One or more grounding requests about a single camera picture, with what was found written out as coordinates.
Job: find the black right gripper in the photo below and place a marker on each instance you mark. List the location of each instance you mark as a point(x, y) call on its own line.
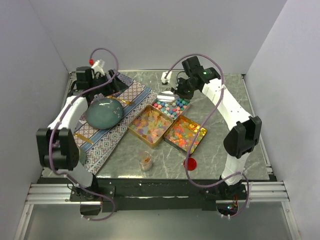
point(176, 90)

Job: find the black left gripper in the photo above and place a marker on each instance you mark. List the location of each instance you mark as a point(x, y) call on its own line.
point(116, 86)

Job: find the metal scoop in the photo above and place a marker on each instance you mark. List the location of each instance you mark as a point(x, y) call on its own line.
point(166, 96)

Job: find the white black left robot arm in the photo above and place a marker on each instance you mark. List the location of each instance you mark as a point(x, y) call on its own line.
point(56, 144)

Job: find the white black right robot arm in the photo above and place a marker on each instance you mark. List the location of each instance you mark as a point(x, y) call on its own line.
point(244, 129)

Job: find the pink tin of star candies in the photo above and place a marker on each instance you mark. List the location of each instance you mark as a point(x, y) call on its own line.
point(172, 109)

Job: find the dark tin of gummy candies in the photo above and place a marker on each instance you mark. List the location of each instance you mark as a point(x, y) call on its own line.
point(185, 134)

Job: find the gold tin of popsicle candies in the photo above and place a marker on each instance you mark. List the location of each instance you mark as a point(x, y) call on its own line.
point(150, 126)

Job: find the gold fork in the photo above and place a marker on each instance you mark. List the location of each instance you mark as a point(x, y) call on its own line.
point(127, 102)

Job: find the teal ceramic plate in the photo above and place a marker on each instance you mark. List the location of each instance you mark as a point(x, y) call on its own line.
point(104, 113)

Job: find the gold knife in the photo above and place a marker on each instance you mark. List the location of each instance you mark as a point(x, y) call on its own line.
point(80, 136)

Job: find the patterned paper placemat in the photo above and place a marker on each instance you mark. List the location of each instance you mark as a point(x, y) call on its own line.
point(105, 141)

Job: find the red jar lid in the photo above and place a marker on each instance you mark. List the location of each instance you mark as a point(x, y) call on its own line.
point(190, 164)

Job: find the clear glass jar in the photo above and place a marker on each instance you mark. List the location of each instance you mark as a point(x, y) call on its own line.
point(145, 161)

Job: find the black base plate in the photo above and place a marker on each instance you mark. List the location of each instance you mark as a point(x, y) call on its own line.
point(128, 194)

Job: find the aluminium rail frame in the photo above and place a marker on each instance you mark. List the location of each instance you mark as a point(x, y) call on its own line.
point(52, 216)

